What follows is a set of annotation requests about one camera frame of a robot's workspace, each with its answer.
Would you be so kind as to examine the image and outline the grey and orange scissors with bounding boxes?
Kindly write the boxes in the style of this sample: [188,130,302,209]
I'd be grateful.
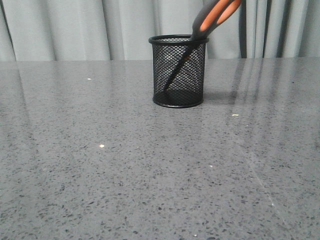
[164,0,242,90]

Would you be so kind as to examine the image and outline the black mesh pen bucket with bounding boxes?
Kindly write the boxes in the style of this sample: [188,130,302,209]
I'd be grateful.
[148,34,209,108]

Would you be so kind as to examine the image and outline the grey curtain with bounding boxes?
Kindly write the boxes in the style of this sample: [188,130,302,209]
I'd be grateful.
[0,0,320,62]

